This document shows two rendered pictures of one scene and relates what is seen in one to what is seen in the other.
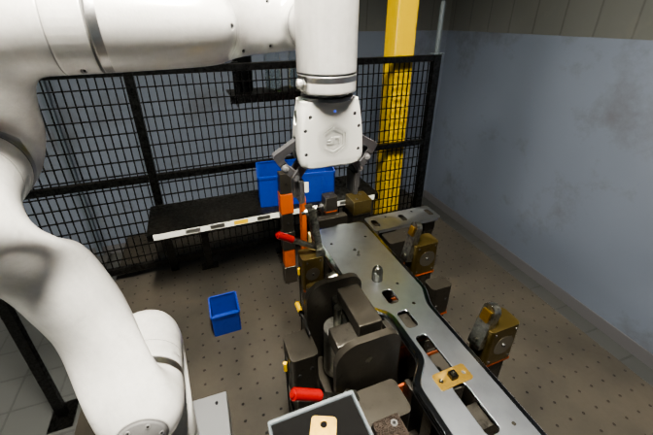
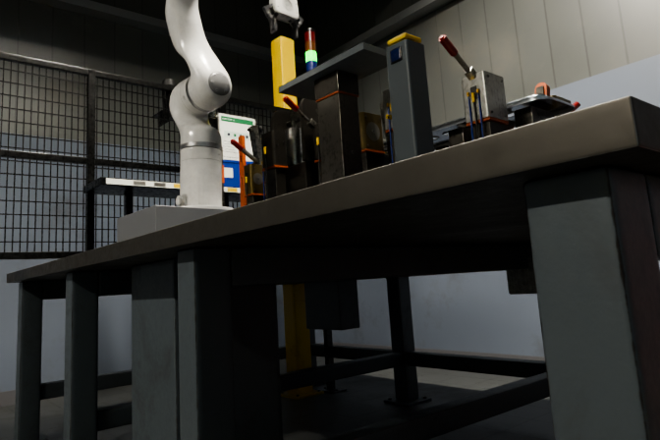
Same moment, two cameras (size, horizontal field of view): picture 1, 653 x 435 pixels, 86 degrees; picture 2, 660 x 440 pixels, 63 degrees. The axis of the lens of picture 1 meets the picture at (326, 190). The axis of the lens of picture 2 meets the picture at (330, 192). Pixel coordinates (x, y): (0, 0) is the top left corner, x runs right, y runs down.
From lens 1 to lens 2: 1.71 m
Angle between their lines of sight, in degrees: 41
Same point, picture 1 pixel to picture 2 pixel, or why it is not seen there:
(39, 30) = not seen: outside the picture
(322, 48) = not seen: outside the picture
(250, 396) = not seen: hidden behind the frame
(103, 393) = (203, 57)
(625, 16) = (437, 113)
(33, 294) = (189, 3)
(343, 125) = (291, 0)
